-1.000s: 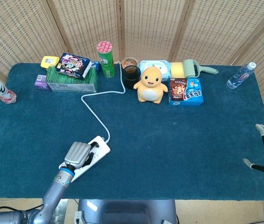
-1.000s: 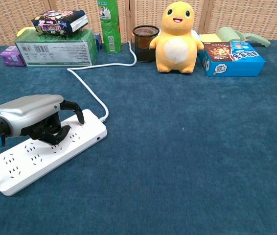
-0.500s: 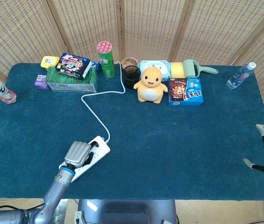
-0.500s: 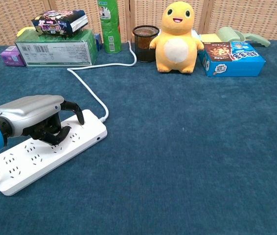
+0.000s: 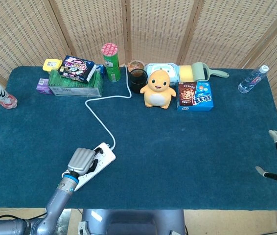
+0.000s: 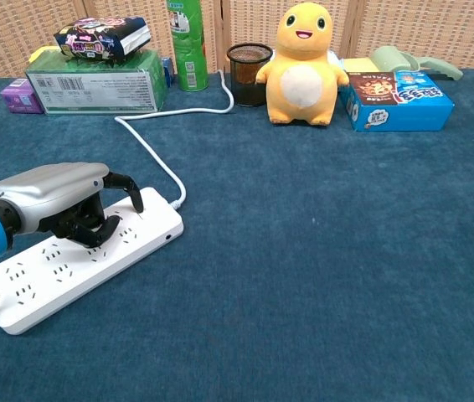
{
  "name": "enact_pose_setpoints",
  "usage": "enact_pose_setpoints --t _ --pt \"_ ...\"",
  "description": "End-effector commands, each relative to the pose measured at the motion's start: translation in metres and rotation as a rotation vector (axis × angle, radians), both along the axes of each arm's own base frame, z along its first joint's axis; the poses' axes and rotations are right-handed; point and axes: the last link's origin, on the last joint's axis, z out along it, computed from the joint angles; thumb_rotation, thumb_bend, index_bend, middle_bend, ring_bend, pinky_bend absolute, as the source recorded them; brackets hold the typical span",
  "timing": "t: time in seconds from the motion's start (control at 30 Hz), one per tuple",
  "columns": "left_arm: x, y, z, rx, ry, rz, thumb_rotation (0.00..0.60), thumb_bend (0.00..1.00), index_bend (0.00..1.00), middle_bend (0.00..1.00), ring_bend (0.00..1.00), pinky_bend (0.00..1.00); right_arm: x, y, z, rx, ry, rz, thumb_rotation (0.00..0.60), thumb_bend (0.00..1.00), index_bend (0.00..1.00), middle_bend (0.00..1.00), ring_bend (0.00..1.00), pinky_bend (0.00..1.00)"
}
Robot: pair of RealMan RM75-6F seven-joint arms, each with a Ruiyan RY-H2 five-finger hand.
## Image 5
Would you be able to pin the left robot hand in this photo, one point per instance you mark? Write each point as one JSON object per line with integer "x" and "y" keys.
{"x": 79, "y": 160}

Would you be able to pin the white power strip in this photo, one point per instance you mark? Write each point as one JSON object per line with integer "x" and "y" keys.
{"x": 105, "y": 156}

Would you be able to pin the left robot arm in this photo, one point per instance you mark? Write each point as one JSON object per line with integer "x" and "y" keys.
{"x": 57, "y": 200}

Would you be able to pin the green cardboard box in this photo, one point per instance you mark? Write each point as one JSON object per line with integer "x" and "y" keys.
{"x": 75, "y": 91}

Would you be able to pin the small purple box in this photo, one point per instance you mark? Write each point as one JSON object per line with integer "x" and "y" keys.
{"x": 43, "y": 86}

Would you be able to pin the grey robot torso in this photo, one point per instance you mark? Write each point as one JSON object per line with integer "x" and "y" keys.
{"x": 133, "y": 222}

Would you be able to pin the black pink snack pack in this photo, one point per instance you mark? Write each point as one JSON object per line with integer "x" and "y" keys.
{"x": 76, "y": 68}

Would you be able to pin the small blue pack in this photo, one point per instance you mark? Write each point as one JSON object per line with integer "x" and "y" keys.
{"x": 101, "y": 69}

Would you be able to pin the clear water bottle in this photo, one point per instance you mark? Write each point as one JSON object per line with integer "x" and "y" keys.
{"x": 252, "y": 80}

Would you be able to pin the black mesh pen cup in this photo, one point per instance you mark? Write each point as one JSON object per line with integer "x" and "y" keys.
{"x": 137, "y": 83}

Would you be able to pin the green chips can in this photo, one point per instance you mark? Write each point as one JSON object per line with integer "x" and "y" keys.
{"x": 112, "y": 68}

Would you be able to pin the dark blue carpet cloth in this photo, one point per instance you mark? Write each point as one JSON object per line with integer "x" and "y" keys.
{"x": 177, "y": 147}

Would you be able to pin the yellow lidded container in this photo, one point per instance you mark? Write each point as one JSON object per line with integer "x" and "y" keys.
{"x": 51, "y": 64}

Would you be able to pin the orange dinosaur plush toy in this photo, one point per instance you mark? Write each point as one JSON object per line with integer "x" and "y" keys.
{"x": 156, "y": 93}

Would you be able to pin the instant noodle cup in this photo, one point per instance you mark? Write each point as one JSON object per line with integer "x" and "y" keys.
{"x": 136, "y": 64}

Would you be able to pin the blue cookie box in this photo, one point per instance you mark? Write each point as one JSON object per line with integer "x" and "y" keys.
{"x": 194, "y": 98}

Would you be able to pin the wet wipes pack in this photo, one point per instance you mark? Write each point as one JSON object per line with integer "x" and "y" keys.
{"x": 171, "y": 69}

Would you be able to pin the pale green lint roller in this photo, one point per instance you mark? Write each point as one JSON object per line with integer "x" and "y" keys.
{"x": 199, "y": 71}

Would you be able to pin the yellow sponge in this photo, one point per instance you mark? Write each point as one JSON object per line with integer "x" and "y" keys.
{"x": 186, "y": 73}

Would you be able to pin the woven folding screen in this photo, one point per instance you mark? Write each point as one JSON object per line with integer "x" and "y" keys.
{"x": 153, "y": 29}

